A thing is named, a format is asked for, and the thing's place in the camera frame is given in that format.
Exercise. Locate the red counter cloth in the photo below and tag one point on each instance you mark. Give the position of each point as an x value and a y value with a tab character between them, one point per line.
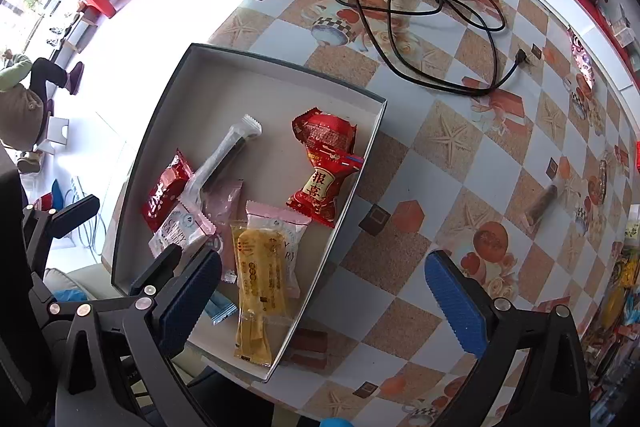
600	14

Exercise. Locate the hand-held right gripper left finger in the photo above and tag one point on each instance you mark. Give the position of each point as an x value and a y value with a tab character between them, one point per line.
192	302

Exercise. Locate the blue cloth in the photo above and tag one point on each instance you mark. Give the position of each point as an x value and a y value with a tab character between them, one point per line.
70	295

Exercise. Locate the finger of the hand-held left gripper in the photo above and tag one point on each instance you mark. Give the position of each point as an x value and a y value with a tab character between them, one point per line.
160	269
75	212

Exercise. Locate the small blue snack packet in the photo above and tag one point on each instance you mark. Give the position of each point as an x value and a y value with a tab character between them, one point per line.
222	309

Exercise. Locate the floral printed packet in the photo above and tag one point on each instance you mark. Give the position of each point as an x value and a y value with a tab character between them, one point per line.
581	57

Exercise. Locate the small red snack packet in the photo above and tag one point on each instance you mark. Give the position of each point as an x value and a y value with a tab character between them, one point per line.
162	197

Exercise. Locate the long pink snack packet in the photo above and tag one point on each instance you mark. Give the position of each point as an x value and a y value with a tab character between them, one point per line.
225	212

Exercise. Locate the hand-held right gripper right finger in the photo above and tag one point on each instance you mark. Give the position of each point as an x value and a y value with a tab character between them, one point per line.
455	307

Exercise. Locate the pile of assorted snack packets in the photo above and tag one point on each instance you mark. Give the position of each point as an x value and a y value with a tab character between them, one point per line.
617	302

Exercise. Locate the small white stool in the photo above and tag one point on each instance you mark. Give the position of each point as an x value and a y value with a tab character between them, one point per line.
55	134

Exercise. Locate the brown cylindrical object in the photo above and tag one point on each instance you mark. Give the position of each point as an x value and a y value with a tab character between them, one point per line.
542	202

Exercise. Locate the white power strip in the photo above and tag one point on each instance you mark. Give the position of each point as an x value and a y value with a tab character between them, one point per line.
77	187

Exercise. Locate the white carton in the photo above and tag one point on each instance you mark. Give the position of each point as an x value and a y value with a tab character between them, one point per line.
627	32

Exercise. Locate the pink and white snack packet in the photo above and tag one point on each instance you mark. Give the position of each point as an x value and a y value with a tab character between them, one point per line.
280	227

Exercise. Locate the white stick snack packet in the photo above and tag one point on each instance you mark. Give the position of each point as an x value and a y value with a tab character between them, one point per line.
235	142

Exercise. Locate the yellow snack packet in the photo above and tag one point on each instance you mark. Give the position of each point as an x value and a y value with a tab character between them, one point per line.
257	302

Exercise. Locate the clear white printed snack packet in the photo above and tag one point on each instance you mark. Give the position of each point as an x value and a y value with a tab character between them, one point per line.
175	229

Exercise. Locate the grey cardboard box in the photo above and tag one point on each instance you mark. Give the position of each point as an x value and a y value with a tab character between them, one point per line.
280	92

